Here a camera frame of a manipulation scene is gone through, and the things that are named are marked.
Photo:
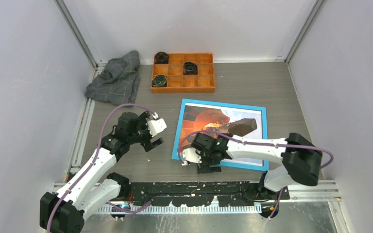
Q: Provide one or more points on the orange compartment tray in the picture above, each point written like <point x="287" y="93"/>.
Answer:
<point x="203" y="82"/>

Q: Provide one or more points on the aluminium left rail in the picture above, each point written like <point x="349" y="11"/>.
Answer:
<point x="80" y="139"/>

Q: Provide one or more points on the green black tape roll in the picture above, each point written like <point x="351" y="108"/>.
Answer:
<point x="159" y="81"/>

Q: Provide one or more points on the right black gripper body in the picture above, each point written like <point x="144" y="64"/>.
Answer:
<point x="206" y="157"/>

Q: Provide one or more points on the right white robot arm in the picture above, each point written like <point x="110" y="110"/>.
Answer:
<point x="299" y="161"/>

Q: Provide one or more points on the black tape roll centre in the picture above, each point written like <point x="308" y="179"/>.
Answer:
<point x="190" y="68"/>

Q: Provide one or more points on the blue picture frame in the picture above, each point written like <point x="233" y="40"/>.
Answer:
<point x="237" y="119"/>

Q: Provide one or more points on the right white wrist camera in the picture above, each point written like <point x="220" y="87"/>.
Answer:
<point x="190" y="155"/>

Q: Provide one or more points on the grey checked cloth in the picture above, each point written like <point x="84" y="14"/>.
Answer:
<point x="118" y="83"/>

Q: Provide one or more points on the aluminium rail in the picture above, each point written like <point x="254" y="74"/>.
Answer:
<point x="326" y="190"/>
<point x="80" y="139"/>

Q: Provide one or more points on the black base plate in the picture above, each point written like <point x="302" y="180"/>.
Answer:
<point x="261" y="195"/>

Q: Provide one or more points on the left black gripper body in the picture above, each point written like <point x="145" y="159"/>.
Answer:
<point x="142" y="132"/>

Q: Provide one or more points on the aluminium front rail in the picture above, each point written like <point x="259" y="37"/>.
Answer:
<point x="326" y="190"/>

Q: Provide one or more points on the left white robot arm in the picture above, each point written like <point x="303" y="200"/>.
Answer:
<point x="67" y="209"/>

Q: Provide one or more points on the black tape roll top left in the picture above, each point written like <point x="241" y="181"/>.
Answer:
<point x="161" y="58"/>

